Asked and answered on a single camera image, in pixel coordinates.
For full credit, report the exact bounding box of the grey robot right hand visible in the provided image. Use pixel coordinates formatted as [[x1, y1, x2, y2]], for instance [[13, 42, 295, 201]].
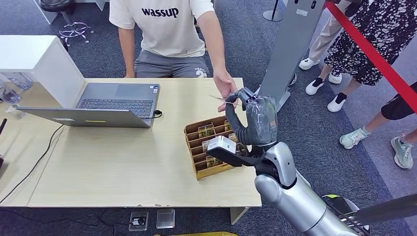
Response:
[[224, 87, 279, 148]]

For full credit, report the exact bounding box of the person's left hand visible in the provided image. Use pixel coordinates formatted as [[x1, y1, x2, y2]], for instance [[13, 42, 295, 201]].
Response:
[[213, 69, 239, 114]]

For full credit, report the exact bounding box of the thin card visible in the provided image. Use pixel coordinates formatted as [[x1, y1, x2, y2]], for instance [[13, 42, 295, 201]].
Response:
[[208, 94, 242, 107]]

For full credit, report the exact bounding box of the wooden slotted card holder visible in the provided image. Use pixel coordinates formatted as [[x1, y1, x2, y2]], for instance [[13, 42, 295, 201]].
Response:
[[184, 116, 249, 181]]

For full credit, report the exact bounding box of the person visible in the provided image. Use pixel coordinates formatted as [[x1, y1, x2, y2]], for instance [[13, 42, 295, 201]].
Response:
[[109, 0, 238, 113]]

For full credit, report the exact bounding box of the grey kiosk stand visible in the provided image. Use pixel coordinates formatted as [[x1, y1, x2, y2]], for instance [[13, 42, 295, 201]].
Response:
[[254, 0, 327, 114]]

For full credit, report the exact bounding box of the round grey stanchion base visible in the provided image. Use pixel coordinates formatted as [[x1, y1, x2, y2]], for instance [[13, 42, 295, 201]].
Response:
[[262, 0, 285, 23]]

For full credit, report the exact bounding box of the bystander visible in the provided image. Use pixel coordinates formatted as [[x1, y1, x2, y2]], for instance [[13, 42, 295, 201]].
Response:
[[339, 81, 417, 170], [298, 0, 352, 85], [304, 0, 417, 114]]

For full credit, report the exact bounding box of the black device with yellow tag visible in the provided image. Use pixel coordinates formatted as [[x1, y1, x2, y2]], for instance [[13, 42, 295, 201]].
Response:
[[321, 194, 371, 236]]

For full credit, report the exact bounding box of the grey laptop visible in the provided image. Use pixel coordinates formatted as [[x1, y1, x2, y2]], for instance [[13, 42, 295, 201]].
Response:
[[16, 82, 161, 129]]

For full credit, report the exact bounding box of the light wooden desk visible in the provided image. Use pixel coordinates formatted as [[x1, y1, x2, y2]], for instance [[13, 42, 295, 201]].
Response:
[[0, 77, 263, 226]]

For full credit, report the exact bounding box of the yellow floor tape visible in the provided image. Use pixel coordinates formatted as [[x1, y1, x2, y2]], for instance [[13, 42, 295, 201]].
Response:
[[153, 231, 239, 236]]

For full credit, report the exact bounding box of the red barrier belt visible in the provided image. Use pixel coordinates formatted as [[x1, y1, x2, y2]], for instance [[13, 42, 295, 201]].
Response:
[[325, 1, 417, 115]]

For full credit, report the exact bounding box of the closed steel floor socket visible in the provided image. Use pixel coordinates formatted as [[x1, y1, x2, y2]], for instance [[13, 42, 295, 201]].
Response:
[[155, 208, 176, 230]]

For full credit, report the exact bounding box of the dark grey pole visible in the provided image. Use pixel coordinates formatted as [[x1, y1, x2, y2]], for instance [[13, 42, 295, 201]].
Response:
[[351, 193, 417, 226]]

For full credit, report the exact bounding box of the steel floor socket with plug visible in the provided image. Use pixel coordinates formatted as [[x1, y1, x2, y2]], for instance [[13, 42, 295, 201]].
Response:
[[128, 210, 150, 233]]

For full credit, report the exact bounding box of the black stool with chrome base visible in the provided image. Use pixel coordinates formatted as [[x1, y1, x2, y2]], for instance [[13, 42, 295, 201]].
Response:
[[38, 0, 95, 47]]

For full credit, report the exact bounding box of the white cabinet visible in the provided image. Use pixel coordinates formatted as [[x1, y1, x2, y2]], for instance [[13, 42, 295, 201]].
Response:
[[0, 34, 87, 109]]

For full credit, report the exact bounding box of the clear acrylic stand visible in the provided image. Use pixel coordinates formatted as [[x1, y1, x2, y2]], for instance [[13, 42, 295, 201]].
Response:
[[0, 72, 33, 121]]

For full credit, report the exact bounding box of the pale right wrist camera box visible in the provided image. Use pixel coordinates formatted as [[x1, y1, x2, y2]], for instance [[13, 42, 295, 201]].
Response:
[[206, 136, 266, 167]]

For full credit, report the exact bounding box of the black laptop plug cable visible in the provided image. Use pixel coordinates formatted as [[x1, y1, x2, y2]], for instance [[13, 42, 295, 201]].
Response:
[[142, 110, 163, 120]]

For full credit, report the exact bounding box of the long black cable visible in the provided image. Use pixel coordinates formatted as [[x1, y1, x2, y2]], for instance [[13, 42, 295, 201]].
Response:
[[0, 124, 65, 204]]

